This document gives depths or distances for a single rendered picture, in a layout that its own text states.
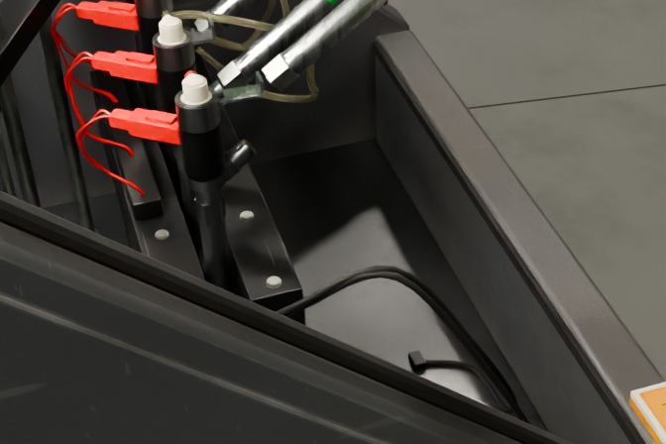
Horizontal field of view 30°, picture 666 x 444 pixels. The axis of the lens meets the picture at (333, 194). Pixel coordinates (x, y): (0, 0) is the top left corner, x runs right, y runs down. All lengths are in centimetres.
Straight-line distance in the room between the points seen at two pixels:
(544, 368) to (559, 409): 3
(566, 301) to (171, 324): 49
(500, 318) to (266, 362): 56
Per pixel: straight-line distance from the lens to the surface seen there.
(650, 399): 82
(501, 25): 313
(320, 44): 80
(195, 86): 80
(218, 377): 47
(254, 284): 87
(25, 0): 99
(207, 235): 87
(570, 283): 91
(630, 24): 316
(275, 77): 80
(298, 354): 49
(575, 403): 91
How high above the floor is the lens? 155
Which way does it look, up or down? 37 degrees down
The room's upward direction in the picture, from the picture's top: 3 degrees counter-clockwise
